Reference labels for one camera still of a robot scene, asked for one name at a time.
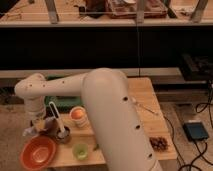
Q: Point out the bunch of dark grapes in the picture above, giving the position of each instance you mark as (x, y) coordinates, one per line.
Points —
(159, 143)

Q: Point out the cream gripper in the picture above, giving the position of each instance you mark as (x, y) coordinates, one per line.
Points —
(39, 125)

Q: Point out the green tray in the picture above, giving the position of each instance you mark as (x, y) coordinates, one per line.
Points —
(65, 100)

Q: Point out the orange white cup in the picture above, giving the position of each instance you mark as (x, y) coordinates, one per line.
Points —
(78, 116)

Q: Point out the grey blue towel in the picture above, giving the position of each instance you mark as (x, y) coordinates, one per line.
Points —
(31, 131)

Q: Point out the small dark metal cup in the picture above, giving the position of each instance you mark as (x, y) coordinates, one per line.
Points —
(63, 137)

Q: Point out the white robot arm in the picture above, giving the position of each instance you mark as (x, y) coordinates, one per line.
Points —
(110, 109)

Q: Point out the small green cup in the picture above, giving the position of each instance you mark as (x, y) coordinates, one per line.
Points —
(80, 151)

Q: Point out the black foot pedal box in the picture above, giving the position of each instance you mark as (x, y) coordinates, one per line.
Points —
(195, 131)

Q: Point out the wooden shelf with clutter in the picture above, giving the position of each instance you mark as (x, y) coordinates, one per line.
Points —
(105, 13)

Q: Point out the silver fork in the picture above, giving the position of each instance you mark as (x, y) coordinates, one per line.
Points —
(138, 104)

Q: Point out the orange bowl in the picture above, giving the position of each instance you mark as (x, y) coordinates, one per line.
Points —
(38, 153)

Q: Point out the green chili pepper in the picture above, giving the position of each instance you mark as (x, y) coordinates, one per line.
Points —
(96, 147)

